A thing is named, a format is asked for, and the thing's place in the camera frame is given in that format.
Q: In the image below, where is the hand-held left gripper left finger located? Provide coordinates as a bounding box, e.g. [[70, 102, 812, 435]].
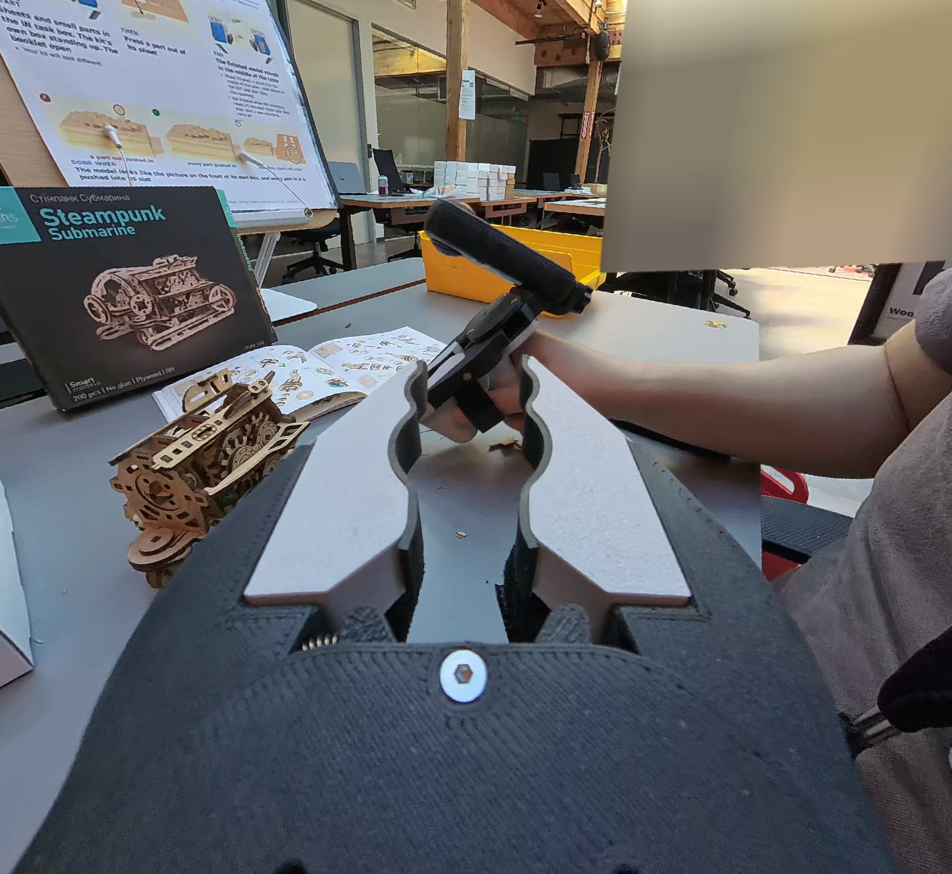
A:
[[244, 361, 431, 643]]

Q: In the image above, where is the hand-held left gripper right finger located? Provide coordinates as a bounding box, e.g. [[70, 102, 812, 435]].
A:
[[509, 355, 695, 643]]

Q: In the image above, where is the person's right forearm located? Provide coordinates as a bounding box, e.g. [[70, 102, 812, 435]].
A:
[[561, 327, 923, 479]]

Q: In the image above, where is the wooden submarine model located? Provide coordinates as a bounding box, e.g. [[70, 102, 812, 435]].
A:
[[109, 367, 310, 590]]

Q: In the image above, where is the dark model kit box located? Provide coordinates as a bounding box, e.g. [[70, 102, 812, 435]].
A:
[[0, 186, 278, 412]]

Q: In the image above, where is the person's right hand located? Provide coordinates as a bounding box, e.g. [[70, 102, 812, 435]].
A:
[[487, 329, 570, 435]]

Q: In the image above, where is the single yellow plastic bin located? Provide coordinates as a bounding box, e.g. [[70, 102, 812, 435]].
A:
[[418, 223, 605, 307]]

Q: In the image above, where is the stack of white boxes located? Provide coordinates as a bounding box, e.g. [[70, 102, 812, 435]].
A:
[[433, 160, 516, 202]]

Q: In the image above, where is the office desk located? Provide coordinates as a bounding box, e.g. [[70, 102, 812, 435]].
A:
[[338, 191, 536, 272]]

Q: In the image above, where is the open instruction booklet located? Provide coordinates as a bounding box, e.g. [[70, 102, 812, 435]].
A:
[[152, 325, 449, 423]]

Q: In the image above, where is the red chair part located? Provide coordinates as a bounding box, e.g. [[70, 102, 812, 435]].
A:
[[760, 467, 810, 583]]

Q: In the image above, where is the black office chair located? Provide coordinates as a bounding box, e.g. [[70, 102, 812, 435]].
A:
[[283, 219, 345, 283]]

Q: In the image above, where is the black chair armrest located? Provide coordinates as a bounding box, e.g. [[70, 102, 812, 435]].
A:
[[760, 495, 852, 564]]

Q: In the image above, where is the white stand base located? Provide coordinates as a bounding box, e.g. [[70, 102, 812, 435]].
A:
[[259, 288, 318, 326]]

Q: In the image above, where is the black printed board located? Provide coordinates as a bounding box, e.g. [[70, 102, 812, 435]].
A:
[[850, 262, 952, 348]]

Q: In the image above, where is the printed instruction poster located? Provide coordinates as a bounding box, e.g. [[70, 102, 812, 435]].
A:
[[0, 0, 340, 214]]

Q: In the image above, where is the black shoulder strap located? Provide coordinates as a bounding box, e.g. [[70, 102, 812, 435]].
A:
[[839, 647, 952, 759]]

